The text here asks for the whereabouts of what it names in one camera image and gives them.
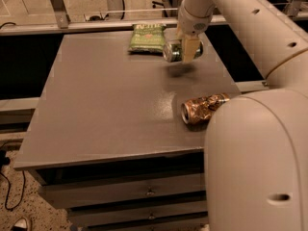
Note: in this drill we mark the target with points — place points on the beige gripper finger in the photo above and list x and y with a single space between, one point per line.
190 44

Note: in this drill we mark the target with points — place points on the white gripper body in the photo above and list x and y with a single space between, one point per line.
192 22

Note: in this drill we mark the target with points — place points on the green soda can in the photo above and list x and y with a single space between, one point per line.
172 51

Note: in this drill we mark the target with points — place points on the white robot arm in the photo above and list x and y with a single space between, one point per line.
256 146

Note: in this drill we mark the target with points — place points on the crushed orange soda can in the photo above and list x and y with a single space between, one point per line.
201 109

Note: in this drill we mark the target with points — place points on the green chip bag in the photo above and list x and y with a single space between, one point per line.
148 38

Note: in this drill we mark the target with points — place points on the grey drawer cabinet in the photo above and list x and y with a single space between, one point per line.
108 126

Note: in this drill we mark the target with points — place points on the top drawer knob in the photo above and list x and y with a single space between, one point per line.
150 192

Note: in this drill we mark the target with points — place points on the drawer knob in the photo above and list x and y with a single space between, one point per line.
151 216
150 192

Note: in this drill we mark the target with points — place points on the white shoe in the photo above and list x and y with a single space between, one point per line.
22 224

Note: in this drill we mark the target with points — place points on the metal rail frame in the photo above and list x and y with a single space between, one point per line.
35 24

